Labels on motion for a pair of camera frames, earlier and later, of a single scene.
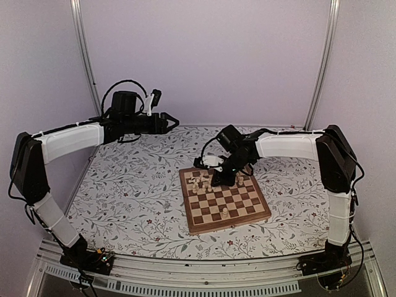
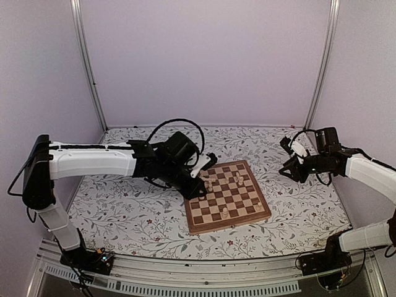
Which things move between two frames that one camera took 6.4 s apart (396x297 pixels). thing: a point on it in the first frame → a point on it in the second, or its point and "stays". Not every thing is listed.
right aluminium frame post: x=334 y=17 stays
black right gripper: x=228 y=180 → x=291 y=167
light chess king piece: x=225 y=213 stays
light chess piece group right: x=239 y=179 stays
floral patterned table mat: x=132 y=204 stays
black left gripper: x=162 y=129 → x=193 y=192
